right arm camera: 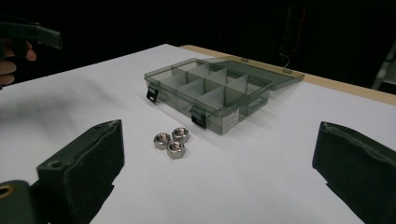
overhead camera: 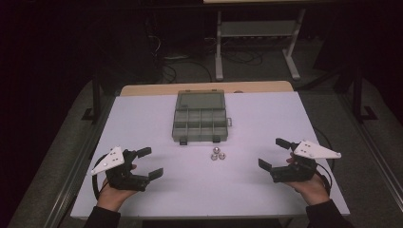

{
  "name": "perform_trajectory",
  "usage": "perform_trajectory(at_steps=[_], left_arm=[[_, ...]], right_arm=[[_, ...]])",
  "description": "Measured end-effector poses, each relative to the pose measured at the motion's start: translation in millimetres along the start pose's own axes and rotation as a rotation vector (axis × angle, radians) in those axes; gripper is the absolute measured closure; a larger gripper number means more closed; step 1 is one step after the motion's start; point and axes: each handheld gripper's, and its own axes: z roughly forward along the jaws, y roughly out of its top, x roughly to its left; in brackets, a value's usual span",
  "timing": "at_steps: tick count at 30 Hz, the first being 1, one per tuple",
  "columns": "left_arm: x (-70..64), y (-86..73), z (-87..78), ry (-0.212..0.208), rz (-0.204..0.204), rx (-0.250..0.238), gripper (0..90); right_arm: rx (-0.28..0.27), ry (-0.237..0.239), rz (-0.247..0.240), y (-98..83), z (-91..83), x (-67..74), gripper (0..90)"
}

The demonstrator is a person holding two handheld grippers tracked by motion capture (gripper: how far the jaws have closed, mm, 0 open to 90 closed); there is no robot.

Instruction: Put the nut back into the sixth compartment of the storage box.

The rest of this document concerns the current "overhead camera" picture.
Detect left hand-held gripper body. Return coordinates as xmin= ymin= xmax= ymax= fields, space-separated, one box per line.
xmin=90 ymin=145 xmax=150 ymax=193

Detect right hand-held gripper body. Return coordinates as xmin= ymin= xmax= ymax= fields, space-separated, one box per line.
xmin=270 ymin=140 xmax=342 ymax=183

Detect person's left hand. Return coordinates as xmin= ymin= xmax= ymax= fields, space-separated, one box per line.
xmin=96 ymin=179 xmax=139 ymax=213

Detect person's right hand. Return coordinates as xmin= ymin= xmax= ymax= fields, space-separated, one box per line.
xmin=284 ymin=173 xmax=331 ymax=207

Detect white table board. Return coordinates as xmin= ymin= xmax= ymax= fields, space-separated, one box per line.
xmin=69 ymin=91 xmax=351 ymax=219

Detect grey clear compartment box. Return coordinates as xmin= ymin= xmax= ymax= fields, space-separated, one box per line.
xmin=171 ymin=89 xmax=233 ymax=146

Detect wooden table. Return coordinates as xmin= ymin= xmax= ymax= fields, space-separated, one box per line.
xmin=120 ymin=81 xmax=294 ymax=97

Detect black metal stand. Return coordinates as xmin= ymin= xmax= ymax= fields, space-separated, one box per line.
xmin=353 ymin=63 xmax=378 ymax=124
xmin=81 ymin=75 xmax=103 ymax=124

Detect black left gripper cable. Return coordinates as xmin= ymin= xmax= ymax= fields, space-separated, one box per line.
xmin=91 ymin=154 xmax=110 ymax=201

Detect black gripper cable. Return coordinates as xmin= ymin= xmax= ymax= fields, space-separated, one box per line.
xmin=91 ymin=154 xmax=110 ymax=201
xmin=313 ymin=126 xmax=336 ymax=196

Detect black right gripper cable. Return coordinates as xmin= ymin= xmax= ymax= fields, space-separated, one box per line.
xmin=313 ymin=126 xmax=336 ymax=196

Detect grey aluminium rail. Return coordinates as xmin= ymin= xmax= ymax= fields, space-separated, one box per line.
xmin=44 ymin=94 xmax=117 ymax=228
xmin=338 ymin=93 xmax=403 ymax=203

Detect black floor cables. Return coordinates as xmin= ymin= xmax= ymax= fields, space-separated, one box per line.
xmin=161 ymin=50 xmax=264 ymax=84

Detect white metal frame desk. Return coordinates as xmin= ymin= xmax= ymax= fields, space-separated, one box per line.
xmin=202 ymin=0 xmax=307 ymax=82

